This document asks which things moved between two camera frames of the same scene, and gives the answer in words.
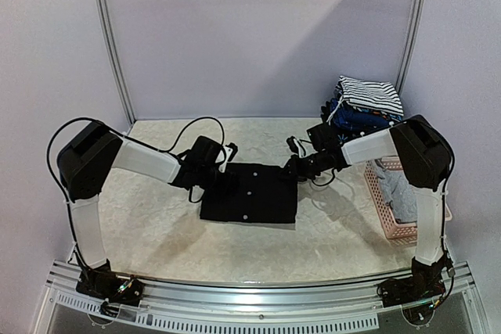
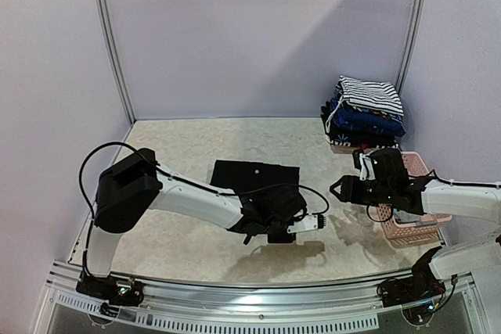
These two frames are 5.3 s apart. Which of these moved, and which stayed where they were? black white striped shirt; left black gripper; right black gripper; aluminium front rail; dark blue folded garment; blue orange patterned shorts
Moved: left black gripper; right black gripper
Stayed: blue orange patterned shorts; aluminium front rail; dark blue folded garment; black white striped shirt
